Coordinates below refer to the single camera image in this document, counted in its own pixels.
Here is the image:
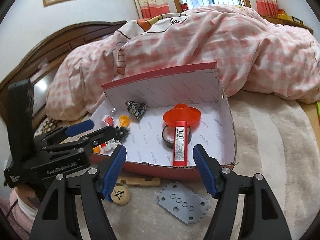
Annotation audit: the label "polka dot pillow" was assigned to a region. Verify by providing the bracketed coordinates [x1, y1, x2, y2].
[34, 118, 62, 137]

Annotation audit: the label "wooden side cabinet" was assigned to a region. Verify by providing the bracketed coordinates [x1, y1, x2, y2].
[260, 15, 313, 35]

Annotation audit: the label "orange plastic hat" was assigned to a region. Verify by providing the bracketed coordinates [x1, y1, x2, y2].
[163, 103, 201, 128]

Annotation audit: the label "orange green toy pieces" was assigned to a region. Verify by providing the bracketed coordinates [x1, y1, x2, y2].
[316, 101, 320, 125]

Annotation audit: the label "round wooden chess piece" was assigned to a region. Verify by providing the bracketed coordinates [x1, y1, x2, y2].
[110, 185, 131, 205]

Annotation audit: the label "yellow box on cabinet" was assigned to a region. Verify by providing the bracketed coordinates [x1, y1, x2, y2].
[278, 9, 304, 25]

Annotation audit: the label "black white patterned pyramid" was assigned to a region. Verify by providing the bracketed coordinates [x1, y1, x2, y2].
[125, 100, 148, 121]

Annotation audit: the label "beige fleece blanket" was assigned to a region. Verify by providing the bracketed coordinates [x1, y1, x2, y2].
[103, 90, 319, 239]

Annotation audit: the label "orange translucent toy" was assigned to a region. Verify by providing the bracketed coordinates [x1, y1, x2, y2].
[119, 115, 130, 127]

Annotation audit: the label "red cardboard box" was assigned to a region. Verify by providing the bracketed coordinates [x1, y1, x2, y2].
[91, 62, 236, 181]

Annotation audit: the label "red cylindrical battery tube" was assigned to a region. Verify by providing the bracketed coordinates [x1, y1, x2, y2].
[173, 121, 188, 167]

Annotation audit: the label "small bottle red label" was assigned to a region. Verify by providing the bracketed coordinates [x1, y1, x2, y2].
[100, 108, 117, 126]

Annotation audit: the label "orange ball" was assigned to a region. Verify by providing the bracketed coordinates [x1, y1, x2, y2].
[93, 146, 101, 154]

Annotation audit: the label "wooden notched block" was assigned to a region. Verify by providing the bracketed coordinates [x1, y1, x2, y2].
[117, 176, 161, 187]

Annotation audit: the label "grey metal perforated plate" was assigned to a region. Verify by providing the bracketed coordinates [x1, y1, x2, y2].
[157, 182, 210, 225]

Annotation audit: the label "brown wooden headboard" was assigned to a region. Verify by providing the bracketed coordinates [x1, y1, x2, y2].
[1, 21, 127, 123]

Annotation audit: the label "pink sleeve forearm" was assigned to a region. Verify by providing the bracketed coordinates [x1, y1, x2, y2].
[1, 190, 38, 239]

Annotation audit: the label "roll of tape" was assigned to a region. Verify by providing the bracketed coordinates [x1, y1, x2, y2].
[162, 125, 192, 149]

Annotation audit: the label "pink checkered duvet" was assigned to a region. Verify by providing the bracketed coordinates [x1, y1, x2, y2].
[45, 5, 319, 121]

